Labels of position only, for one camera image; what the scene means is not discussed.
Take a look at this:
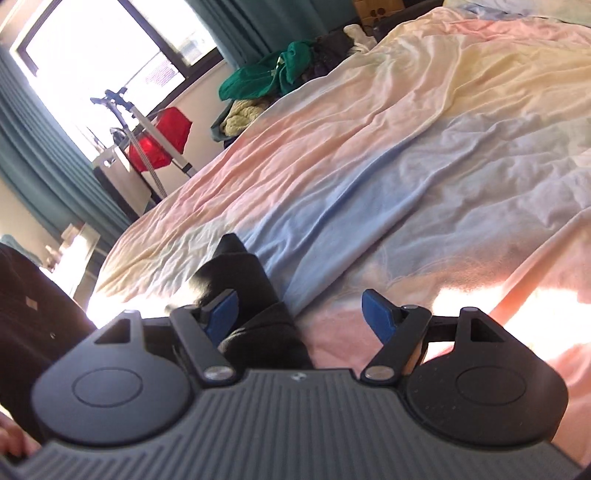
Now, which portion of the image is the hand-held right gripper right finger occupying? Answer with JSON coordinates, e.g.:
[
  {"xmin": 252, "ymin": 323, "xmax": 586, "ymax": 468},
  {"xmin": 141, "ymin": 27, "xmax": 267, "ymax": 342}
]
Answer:
[{"xmin": 360, "ymin": 288, "xmax": 507, "ymax": 385}]

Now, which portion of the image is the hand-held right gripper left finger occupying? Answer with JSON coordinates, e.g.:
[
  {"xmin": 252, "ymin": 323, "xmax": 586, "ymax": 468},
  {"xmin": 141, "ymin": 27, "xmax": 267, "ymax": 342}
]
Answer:
[{"xmin": 94, "ymin": 288, "xmax": 241, "ymax": 385}]

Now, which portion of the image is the black knit garment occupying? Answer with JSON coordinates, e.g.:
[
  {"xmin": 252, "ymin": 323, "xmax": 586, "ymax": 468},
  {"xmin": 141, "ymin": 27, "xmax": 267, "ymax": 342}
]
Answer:
[{"xmin": 191, "ymin": 233, "xmax": 315, "ymax": 371}]

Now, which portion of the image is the person's left hand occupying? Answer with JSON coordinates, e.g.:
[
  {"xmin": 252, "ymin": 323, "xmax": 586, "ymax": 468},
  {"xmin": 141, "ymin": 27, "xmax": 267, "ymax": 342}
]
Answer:
[{"xmin": 0, "ymin": 410, "xmax": 43, "ymax": 463}]

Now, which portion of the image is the light pastel bed sheet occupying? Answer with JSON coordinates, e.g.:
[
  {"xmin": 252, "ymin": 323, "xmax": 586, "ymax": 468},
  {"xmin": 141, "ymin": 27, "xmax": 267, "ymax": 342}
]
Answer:
[{"xmin": 88, "ymin": 4, "xmax": 591, "ymax": 472}]

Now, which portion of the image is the white dressing table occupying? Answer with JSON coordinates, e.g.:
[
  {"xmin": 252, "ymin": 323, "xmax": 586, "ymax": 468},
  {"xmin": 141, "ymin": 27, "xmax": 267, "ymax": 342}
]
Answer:
[{"xmin": 39, "ymin": 222, "xmax": 103, "ymax": 302}]

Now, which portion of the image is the red bag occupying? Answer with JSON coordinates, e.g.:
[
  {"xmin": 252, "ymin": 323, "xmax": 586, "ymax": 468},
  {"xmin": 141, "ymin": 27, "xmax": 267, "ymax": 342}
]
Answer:
[{"xmin": 126, "ymin": 106, "xmax": 194, "ymax": 173}]

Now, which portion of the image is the dark hanging garment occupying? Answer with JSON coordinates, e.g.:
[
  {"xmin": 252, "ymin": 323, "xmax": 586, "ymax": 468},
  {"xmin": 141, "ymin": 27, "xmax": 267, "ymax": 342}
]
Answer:
[{"xmin": 0, "ymin": 244, "xmax": 99, "ymax": 441}]

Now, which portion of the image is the pale yellow knit garment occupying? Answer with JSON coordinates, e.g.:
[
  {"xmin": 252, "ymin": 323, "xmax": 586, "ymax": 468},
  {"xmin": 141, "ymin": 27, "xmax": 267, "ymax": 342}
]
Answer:
[{"xmin": 223, "ymin": 98, "xmax": 274, "ymax": 138}]

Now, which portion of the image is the garment steamer stand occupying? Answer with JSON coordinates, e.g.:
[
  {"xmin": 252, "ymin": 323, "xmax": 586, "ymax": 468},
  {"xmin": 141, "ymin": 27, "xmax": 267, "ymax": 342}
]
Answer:
[{"xmin": 89, "ymin": 87, "xmax": 195, "ymax": 200}]

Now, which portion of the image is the teal curtain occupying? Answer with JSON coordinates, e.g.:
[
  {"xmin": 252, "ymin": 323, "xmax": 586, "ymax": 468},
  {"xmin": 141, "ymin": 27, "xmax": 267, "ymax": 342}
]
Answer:
[
  {"xmin": 0, "ymin": 45, "xmax": 136, "ymax": 241},
  {"xmin": 184, "ymin": 0, "xmax": 362, "ymax": 66}
]

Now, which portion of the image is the green garment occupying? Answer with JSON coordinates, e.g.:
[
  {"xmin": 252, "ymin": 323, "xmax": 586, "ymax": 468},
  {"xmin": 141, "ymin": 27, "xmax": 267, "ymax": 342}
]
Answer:
[{"xmin": 217, "ymin": 40, "xmax": 318, "ymax": 102}]

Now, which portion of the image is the grey garment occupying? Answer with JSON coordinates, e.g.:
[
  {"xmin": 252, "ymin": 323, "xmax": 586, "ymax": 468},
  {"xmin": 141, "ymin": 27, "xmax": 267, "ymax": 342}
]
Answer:
[{"xmin": 311, "ymin": 31, "xmax": 368, "ymax": 80}]

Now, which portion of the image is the white cloth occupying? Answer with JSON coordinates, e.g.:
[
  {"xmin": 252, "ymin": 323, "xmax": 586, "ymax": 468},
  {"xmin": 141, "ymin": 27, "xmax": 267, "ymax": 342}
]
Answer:
[{"xmin": 343, "ymin": 23, "xmax": 380, "ymax": 52}]

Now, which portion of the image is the window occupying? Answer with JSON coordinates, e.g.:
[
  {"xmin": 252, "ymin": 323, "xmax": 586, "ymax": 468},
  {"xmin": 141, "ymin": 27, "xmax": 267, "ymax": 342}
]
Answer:
[{"xmin": 11, "ymin": 0, "xmax": 225, "ymax": 154}]

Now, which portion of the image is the small brown cardboard box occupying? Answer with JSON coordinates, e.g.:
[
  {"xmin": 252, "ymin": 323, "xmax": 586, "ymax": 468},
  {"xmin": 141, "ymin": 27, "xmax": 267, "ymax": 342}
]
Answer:
[{"xmin": 353, "ymin": 0, "xmax": 406, "ymax": 27}]

